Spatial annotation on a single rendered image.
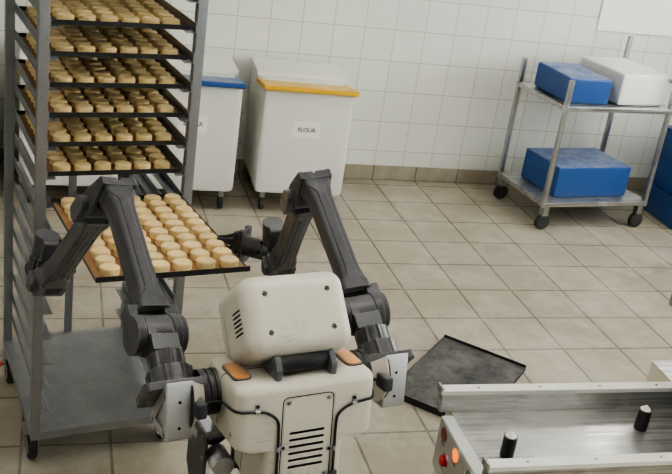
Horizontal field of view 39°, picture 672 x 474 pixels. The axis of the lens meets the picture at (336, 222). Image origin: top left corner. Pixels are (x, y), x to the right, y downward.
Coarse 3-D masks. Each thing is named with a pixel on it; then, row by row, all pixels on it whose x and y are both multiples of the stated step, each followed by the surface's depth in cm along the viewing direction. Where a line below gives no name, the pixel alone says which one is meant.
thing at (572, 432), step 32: (480, 416) 231; (512, 416) 233; (544, 416) 235; (576, 416) 237; (608, 416) 239; (640, 416) 233; (480, 448) 218; (512, 448) 214; (544, 448) 222; (576, 448) 224; (608, 448) 225; (640, 448) 227
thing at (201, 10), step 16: (208, 0) 279; (192, 48) 285; (192, 64) 286; (192, 80) 287; (192, 96) 289; (192, 112) 291; (192, 128) 293; (192, 144) 295; (192, 160) 297; (192, 176) 300; (176, 288) 313
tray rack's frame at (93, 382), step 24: (72, 192) 351; (72, 288) 367; (72, 336) 371; (96, 336) 373; (120, 336) 376; (72, 360) 355; (96, 360) 357; (120, 360) 360; (24, 384) 337; (72, 384) 341; (96, 384) 343; (120, 384) 345; (24, 408) 324; (72, 408) 328; (96, 408) 329; (120, 408) 331; (144, 408) 333; (24, 432) 317; (48, 432) 314; (72, 432) 318
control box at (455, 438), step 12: (444, 420) 227; (456, 432) 223; (444, 444) 226; (456, 444) 219; (468, 444) 219; (468, 456) 215; (444, 468) 225; (456, 468) 219; (468, 468) 212; (480, 468) 211
